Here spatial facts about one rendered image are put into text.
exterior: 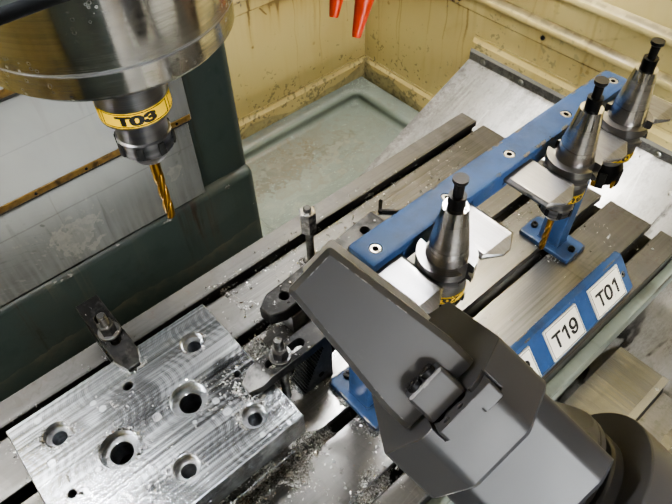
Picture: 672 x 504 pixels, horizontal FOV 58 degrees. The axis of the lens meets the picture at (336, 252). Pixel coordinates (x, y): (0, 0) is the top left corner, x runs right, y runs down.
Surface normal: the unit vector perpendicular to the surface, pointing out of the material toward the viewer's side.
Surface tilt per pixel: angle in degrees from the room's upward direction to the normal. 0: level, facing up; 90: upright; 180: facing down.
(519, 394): 31
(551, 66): 90
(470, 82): 24
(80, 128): 90
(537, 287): 0
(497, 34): 90
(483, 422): 43
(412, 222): 0
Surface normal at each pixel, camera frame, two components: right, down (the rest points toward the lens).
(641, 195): -0.32, -0.38
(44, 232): 0.69, 0.54
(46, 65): -0.05, 0.76
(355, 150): -0.02, -0.65
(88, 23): 0.28, 0.73
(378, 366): 0.00, 0.05
